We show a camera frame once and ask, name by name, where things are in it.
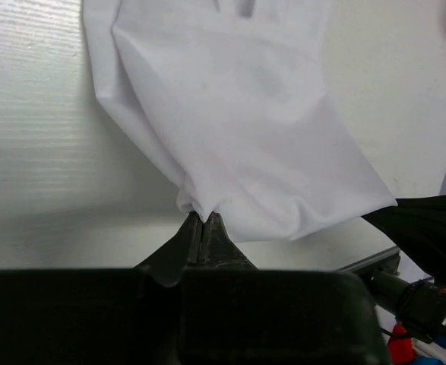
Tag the red object below table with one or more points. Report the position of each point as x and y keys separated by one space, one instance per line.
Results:
x=399 y=346

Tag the white t-shirt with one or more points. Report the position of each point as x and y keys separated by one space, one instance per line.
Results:
x=227 y=99

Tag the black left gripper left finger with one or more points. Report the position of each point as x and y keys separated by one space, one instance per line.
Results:
x=95 y=316

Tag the black cable connector bundle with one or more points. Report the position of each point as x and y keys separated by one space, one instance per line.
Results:
x=419 y=307

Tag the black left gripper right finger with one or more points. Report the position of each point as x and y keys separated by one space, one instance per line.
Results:
x=233 y=313

